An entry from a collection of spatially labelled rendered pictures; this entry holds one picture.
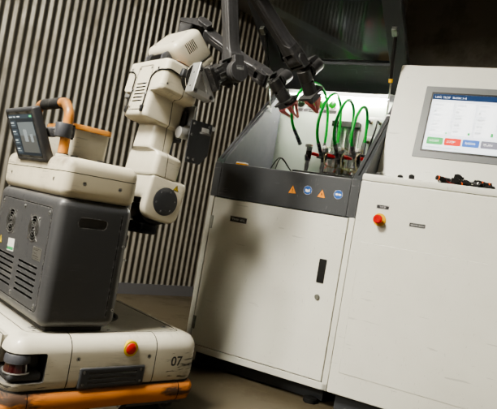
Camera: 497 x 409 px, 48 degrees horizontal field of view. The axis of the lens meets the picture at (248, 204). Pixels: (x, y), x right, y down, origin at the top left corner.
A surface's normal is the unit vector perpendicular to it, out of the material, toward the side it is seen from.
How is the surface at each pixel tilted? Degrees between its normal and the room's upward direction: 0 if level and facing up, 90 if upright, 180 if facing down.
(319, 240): 90
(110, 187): 90
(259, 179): 90
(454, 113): 76
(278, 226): 90
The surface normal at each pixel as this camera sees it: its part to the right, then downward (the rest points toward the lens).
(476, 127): -0.38, -0.33
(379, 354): -0.43, -0.09
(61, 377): 0.65, 0.10
